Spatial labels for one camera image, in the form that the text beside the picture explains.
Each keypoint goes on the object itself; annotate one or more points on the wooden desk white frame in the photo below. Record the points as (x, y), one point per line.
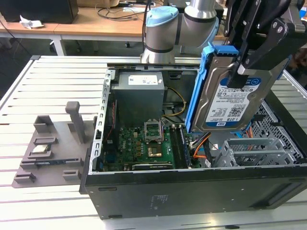
(96, 27)
(31, 32)

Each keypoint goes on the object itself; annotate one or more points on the crumpled white paper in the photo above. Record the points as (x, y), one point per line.
(31, 22)

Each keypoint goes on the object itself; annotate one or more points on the black RAM slot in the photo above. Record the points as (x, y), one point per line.
(180, 146)
(174, 146)

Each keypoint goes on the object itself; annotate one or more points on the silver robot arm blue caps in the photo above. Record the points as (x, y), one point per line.
(163, 31)

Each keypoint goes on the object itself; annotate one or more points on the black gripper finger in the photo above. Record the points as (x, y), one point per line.
(278, 31)
(233, 21)

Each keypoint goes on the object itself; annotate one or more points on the metal disk bay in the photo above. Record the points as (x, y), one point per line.
(254, 153)

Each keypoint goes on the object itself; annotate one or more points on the grey power supply unit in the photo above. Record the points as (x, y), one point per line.
(139, 98)

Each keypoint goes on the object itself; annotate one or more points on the green motherboard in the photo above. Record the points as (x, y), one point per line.
(129, 148)

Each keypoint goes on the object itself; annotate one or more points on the RAM stick in slot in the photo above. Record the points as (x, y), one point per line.
(185, 148)

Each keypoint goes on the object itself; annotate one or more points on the CPU socket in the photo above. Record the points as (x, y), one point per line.
(154, 151)

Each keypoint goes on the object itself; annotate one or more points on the black graphics card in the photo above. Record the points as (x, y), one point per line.
(151, 166)

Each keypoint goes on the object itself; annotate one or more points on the grey parts rack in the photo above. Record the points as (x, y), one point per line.
(62, 155)

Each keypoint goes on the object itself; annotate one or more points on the silver CPU chip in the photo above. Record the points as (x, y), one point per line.
(41, 149)

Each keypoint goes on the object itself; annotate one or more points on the large black box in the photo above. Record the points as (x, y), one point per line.
(38, 10)

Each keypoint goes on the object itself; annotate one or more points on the hard disk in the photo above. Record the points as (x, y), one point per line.
(220, 103)

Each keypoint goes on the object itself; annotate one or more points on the RAM stick with blue label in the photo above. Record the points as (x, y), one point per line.
(48, 163)

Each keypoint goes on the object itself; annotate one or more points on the black PC case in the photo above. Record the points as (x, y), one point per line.
(192, 191)

